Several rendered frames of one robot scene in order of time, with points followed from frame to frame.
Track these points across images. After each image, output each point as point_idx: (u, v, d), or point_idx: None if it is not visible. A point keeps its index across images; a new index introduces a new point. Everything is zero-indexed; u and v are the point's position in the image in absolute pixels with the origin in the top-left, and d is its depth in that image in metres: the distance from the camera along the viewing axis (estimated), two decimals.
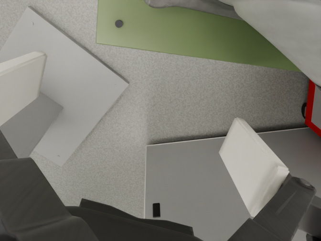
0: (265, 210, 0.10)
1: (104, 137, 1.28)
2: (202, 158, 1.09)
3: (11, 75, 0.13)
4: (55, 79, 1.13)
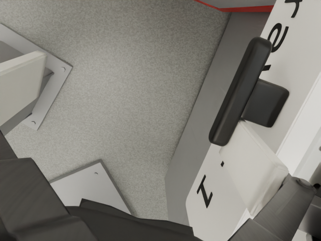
0: (265, 210, 0.10)
1: (144, 201, 1.29)
2: (187, 147, 0.97)
3: (11, 75, 0.13)
4: None
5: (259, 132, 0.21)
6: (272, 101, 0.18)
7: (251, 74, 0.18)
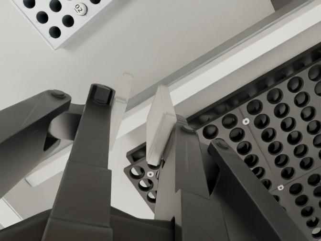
0: (178, 171, 0.10)
1: None
2: None
3: (128, 98, 0.16)
4: None
5: None
6: None
7: None
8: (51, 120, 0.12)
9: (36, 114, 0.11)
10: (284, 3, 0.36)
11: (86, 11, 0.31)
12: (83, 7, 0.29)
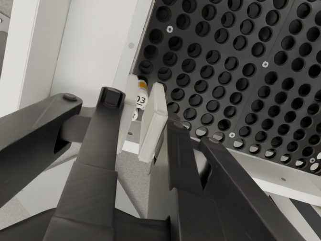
0: (171, 169, 0.10)
1: (141, 185, 1.35)
2: None
3: (135, 100, 0.16)
4: None
5: None
6: None
7: None
8: (62, 123, 0.12)
9: (46, 116, 0.11)
10: None
11: None
12: None
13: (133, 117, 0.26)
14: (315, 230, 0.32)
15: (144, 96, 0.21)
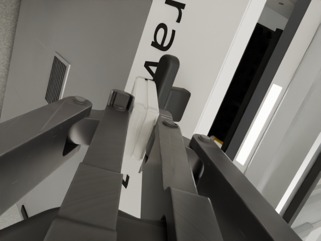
0: (164, 167, 0.10)
1: None
2: (14, 109, 0.86)
3: (144, 103, 0.17)
4: None
5: None
6: (181, 103, 0.23)
7: (167, 86, 0.21)
8: (71, 125, 0.12)
9: (56, 119, 0.11)
10: None
11: None
12: None
13: None
14: None
15: None
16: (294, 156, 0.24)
